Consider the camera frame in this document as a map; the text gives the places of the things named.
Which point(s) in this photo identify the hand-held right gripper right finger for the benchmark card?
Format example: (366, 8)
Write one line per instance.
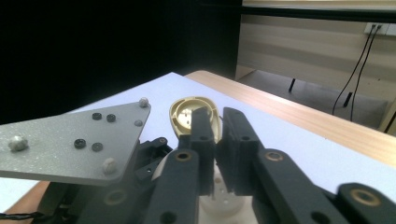
(249, 161)

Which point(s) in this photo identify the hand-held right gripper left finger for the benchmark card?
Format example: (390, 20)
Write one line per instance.
(183, 180)

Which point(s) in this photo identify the tan oval cap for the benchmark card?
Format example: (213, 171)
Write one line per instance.
(180, 109)

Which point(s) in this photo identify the white table mat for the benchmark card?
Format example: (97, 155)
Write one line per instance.
(295, 161)

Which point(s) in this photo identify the wooden table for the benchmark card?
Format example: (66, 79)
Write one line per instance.
(311, 115)

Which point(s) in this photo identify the small black peg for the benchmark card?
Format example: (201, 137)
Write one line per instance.
(291, 85)
(347, 99)

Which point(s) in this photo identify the black curtain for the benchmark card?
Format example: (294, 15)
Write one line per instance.
(109, 46)

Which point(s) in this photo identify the black horizontal rail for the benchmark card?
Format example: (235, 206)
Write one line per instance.
(311, 12)

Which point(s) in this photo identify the white wall socket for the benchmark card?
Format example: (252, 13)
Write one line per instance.
(386, 29)

